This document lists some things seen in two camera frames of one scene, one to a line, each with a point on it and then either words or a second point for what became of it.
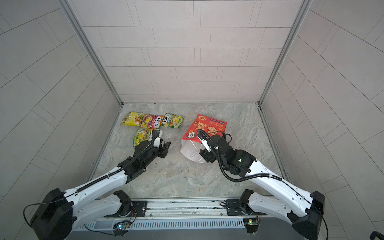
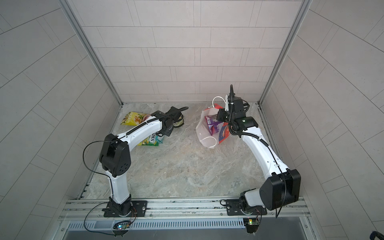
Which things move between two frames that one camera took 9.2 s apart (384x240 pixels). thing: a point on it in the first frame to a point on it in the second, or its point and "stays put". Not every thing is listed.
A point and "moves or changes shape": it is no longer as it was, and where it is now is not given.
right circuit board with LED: (250, 221) stays put
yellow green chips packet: (135, 119) stays put
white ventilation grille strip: (230, 224) stays put
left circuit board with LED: (122, 225) stays put
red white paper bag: (191, 144) moves or changes shape
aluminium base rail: (181, 209) stays put
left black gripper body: (162, 152) to (168, 132)
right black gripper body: (210, 156) to (227, 116)
